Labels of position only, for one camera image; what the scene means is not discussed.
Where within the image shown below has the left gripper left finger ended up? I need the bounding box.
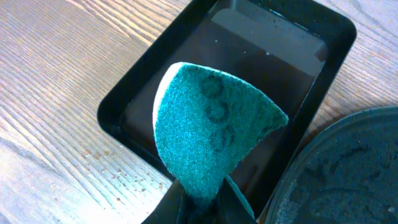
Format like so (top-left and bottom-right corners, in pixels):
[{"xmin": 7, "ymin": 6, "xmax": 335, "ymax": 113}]
[{"xmin": 142, "ymin": 180, "xmax": 187, "ymax": 224}]

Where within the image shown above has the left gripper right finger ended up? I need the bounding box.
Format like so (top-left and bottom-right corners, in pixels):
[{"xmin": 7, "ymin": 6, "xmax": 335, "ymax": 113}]
[{"xmin": 216, "ymin": 177, "xmax": 257, "ymax": 224}]

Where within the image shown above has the green yellow sponge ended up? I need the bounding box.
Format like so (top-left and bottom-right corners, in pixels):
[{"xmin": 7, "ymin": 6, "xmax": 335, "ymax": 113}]
[{"xmin": 152, "ymin": 62, "xmax": 289, "ymax": 212}]

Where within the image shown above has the round black tray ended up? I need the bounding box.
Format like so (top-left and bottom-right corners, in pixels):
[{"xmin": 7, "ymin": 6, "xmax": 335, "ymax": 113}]
[{"xmin": 264, "ymin": 106, "xmax": 397, "ymax": 224}]

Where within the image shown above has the black rectangular tray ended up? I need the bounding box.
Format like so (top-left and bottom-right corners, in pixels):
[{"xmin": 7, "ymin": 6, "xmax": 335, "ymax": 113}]
[{"xmin": 97, "ymin": 0, "xmax": 357, "ymax": 217}]

